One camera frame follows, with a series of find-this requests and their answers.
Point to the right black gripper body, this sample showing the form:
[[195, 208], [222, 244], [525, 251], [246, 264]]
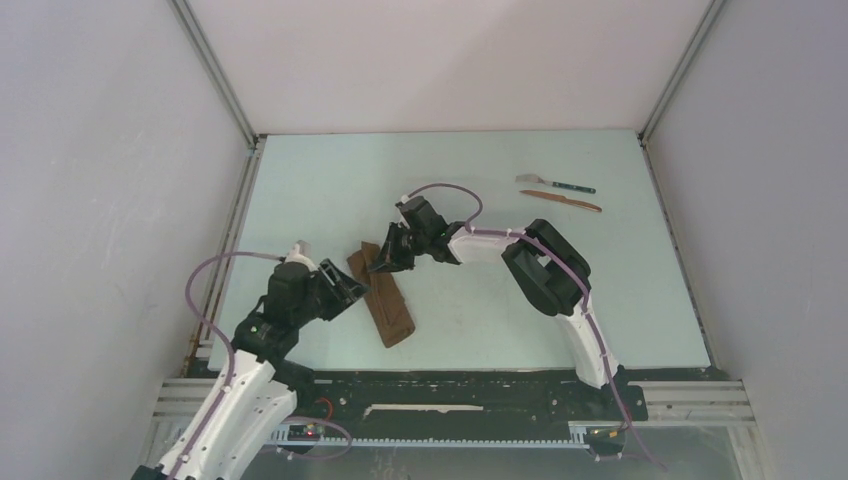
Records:
[[421, 240]]

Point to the brown wooden knife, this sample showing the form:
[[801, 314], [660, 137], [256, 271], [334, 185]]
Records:
[[562, 200]]

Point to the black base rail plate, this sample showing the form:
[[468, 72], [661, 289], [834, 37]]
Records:
[[469, 406]]

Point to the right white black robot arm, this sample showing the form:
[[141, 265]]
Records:
[[549, 271]]

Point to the left aluminium corner post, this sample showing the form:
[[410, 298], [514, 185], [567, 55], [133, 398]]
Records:
[[197, 38]]

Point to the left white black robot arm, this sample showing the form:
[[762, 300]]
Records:
[[258, 387]]

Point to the aluminium frame profile front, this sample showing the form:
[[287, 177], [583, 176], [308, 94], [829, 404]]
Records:
[[697, 404]]

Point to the brown cloth napkin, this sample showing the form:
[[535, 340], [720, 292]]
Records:
[[385, 301]]

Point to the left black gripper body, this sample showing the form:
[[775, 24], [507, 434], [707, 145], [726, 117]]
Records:
[[314, 305]]

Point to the right aluminium corner post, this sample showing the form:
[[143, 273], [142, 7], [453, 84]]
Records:
[[693, 47]]

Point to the aluminium corner post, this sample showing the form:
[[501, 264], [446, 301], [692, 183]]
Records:
[[197, 38], [693, 47]]

